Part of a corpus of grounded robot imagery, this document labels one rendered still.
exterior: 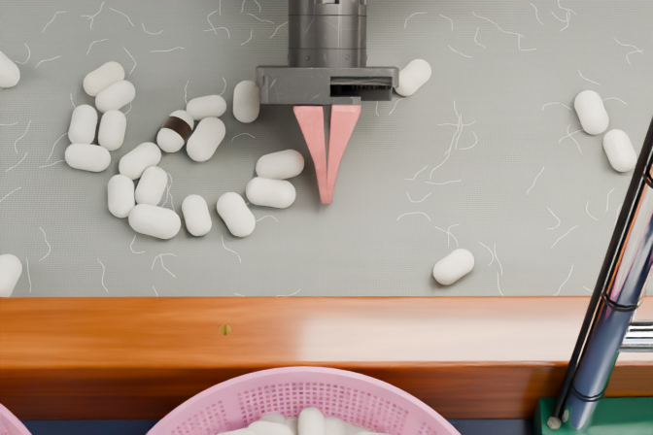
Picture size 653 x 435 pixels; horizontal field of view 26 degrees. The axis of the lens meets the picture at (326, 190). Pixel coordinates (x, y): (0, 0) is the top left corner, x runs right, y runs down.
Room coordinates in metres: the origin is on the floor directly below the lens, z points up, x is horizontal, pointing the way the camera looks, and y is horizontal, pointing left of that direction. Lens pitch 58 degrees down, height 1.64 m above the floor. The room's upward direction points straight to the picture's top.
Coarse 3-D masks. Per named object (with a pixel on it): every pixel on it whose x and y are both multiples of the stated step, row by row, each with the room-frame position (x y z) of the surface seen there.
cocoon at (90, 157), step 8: (72, 144) 0.59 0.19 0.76; (80, 144) 0.59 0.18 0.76; (72, 152) 0.59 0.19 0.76; (80, 152) 0.59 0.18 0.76; (88, 152) 0.58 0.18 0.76; (96, 152) 0.58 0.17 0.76; (104, 152) 0.59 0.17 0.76; (72, 160) 0.58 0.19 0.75; (80, 160) 0.58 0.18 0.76; (88, 160) 0.58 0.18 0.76; (96, 160) 0.58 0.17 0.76; (104, 160) 0.58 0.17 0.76; (80, 168) 0.58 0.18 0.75; (88, 168) 0.58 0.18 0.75; (96, 168) 0.58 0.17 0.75; (104, 168) 0.58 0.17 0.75
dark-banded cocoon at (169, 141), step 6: (174, 114) 0.62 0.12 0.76; (180, 114) 0.62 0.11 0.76; (186, 114) 0.62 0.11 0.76; (186, 120) 0.61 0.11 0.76; (192, 120) 0.62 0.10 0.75; (192, 126) 0.61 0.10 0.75; (162, 132) 0.60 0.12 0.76; (168, 132) 0.60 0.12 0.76; (174, 132) 0.60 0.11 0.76; (162, 138) 0.60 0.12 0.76; (168, 138) 0.60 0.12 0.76; (174, 138) 0.60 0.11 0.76; (180, 138) 0.60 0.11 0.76; (162, 144) 0.60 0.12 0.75; (168, 144) 0.59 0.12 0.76; (174, 144) 0.60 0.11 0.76; (180, 144) 0.60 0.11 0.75; (162, 150) 0.60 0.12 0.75; (168, 150) 0.59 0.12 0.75; (174, 150) 0.59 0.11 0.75
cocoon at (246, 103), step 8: (240, 88) 0.64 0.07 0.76; (248, 88) 0.64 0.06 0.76; (256, 88) 0.65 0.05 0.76; (240, 96) 0.64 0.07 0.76; (248, 96) 0.64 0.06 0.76; (256, 96) 0.64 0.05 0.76; (240, 104) 0.63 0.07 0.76; (248, 104) 0.63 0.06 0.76; (256, 104) 0.63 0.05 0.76; (240, 112) 0.62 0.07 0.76; (248, 112) 0.62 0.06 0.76; (256, 112) 0.63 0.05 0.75; (240, 120) 0.62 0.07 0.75; (248, 120) 0.62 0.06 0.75
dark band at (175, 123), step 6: (168, 120) 0.61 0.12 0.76; (174, 120) 0.61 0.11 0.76; (180, 120) 0.61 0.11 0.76; (162, 126) 0.61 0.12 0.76; (168, 126) 0.61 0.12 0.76; (174, 126) 0.61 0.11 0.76; (180, 126) 0.61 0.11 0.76; (186, 126) 0.61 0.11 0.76; (180, 132) 0.60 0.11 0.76; (186, 132) 0.61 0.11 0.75; (186, 138) 0.60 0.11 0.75
